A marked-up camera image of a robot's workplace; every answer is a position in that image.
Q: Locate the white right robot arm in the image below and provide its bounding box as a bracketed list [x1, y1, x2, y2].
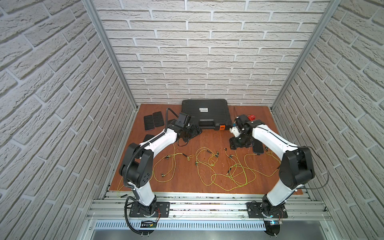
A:
[230, 115, 315, 209]

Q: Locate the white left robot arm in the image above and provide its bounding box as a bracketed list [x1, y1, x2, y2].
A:
[119, 125, 202, 207]

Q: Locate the red and black tool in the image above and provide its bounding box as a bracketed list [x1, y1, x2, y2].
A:
[247, 115, 256, 121]

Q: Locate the black smartphone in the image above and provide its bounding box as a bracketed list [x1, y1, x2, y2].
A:
[153, 112, 165, 128]

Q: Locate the black plastic tool case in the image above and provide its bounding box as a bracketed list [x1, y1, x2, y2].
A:
[182, 99, 232, 131]

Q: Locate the purple-edged smartphone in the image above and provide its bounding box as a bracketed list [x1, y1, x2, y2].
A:
[144, 115, 155, 131]

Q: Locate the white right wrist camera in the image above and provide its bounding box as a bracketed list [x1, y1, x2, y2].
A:
[230, 115, 249, 138]

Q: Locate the green earphone cable left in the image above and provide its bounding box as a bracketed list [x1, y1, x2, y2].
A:
[116, 140, 194, 193]

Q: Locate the green earphone cable centre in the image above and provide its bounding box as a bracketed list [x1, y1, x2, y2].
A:
[194, 146, 221, 187]

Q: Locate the blue-edged smartphone near wall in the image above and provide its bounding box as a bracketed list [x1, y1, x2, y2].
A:
[143, 134, 155, 142]

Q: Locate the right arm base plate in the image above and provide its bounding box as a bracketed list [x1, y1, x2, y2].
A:
[246, 201, 288, 219]

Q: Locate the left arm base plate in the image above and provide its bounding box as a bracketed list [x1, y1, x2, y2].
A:
[129, 202, 171, 218]

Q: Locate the aluminium rail frame front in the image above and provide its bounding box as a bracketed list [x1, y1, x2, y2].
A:
[86, 191, 332, 221]

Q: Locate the aluminium corner post right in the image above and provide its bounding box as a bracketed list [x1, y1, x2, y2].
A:
[270, 0, 341, 113]

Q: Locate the aluminium corner post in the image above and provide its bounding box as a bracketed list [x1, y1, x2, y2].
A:
[270, 0, 341, 113]
[83, 0, 139, 111]

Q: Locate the aluminium corner post left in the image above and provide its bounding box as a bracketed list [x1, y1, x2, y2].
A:
[83, 0, 139, 111]

